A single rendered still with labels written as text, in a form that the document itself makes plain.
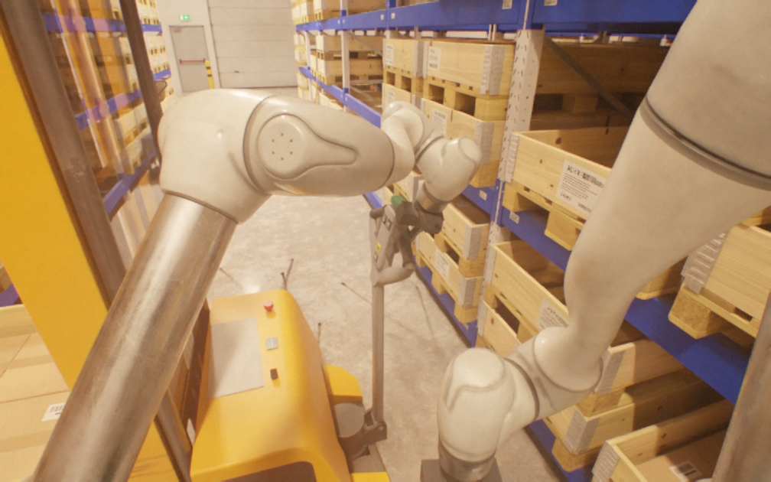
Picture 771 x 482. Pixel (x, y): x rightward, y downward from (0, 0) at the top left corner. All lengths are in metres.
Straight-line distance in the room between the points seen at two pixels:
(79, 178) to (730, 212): 0.86
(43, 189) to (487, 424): 0.81
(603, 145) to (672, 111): 1.92
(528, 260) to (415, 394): 1.02
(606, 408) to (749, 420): 1.32
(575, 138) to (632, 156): 1.77
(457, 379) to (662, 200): 0.37
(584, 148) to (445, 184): 1.23
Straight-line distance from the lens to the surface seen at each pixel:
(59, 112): 0.84
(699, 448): 2.10
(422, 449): 2.29
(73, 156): 0.85
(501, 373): 0.57
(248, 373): 1.44
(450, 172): 0.97
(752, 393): 0.51
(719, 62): 0.26
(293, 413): 1.31
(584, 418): 1.79
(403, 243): 1.18
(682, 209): 0.29
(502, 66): 2.05
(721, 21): 0.27
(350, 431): 1.80
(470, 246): 2.26
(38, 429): 1.58
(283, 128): 0.44
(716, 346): 1.40
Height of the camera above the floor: 1.90
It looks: 28 degrees down
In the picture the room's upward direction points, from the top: 1 degrees clockwise
